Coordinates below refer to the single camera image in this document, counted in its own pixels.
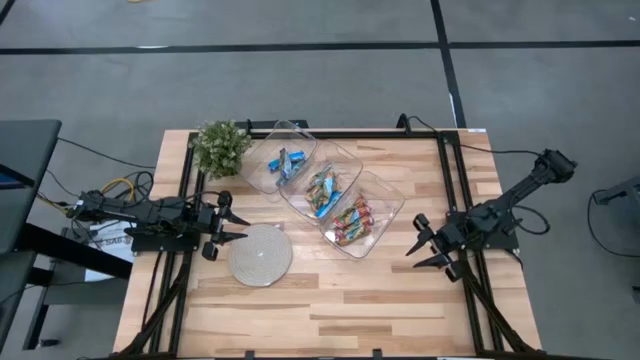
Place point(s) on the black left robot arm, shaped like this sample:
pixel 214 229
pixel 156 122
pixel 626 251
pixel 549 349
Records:
pixel 150 215

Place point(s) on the green potted plant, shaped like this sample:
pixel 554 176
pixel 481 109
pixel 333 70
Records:
pixel 221 147

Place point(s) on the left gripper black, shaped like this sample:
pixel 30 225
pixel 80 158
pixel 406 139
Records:
pixel 207 220

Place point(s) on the grey chair base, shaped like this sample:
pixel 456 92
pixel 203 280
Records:
pixel 620 192

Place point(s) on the blue screen edge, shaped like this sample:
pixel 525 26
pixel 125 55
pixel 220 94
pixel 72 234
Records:
pixel 7 179

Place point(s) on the red green granola bar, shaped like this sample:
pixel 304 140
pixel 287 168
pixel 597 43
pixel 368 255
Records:
pixel 362 222
pixel 350 217
pixel 352 235
pixel 342 240
pixel 357 202

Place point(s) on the small black clamp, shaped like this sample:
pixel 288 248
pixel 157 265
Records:
pixel 249 354

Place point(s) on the blue granola bar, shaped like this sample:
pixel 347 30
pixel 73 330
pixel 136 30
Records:
pixel 298 155
pixel 327 207
pixel 285 162
pixel 296 172

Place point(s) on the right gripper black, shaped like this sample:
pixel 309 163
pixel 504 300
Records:
pixel 452 234

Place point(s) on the black desk stand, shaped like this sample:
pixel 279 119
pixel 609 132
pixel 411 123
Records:
pixel 75 252

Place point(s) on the black aluminium table frame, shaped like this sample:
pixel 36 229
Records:
pixel 375 134

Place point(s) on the small white label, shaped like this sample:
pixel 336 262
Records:
pixel 477 130

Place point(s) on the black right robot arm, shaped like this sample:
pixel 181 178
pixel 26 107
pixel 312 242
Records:
pixel 520 187

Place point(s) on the dark grey desk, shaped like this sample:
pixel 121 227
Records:
pixel 25 145

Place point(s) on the orange green granola bar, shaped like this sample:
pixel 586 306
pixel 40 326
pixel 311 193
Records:
pixel 317 180
pixel 332 182
pixel 314 200
pixel 327 192

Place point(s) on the clear plastic bin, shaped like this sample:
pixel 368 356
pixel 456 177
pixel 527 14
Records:
pixel 260 172
pixel 350 162
pixel 387 200

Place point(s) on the white printed paper sheet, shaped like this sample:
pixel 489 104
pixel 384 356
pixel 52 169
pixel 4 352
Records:
pixel 112 243

